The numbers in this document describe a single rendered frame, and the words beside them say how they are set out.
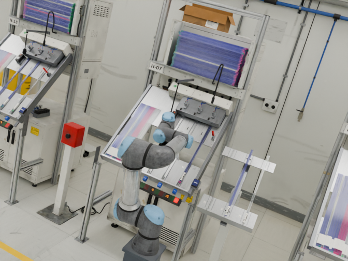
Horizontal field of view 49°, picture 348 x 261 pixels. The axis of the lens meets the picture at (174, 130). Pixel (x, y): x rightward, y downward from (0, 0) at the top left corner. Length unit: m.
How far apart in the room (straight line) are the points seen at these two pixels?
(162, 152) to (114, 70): 3.21
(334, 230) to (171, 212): 1.16
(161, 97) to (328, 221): 1.44
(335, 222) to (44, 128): 2.33
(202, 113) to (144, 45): 2.10
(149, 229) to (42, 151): 1.70
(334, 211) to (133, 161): 1.30
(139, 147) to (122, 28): 3.20
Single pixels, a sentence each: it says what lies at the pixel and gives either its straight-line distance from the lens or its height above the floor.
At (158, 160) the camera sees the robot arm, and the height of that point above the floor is 1.12.
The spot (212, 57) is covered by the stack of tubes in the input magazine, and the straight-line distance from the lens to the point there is 2.73.
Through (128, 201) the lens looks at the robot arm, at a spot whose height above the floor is 0.82.
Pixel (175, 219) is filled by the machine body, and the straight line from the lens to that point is 2.92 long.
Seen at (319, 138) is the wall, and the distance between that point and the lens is 4.19.
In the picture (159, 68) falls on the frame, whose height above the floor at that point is 1.35.
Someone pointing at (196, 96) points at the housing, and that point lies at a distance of 2.79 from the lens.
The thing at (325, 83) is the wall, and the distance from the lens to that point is 4.12.
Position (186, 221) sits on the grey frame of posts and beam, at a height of 0.51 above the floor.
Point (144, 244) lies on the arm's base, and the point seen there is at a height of 0.61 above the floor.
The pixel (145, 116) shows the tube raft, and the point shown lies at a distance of 2.80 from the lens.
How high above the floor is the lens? 1.74
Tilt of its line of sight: 16 degrees down
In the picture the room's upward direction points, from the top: 15 degrees clockwise
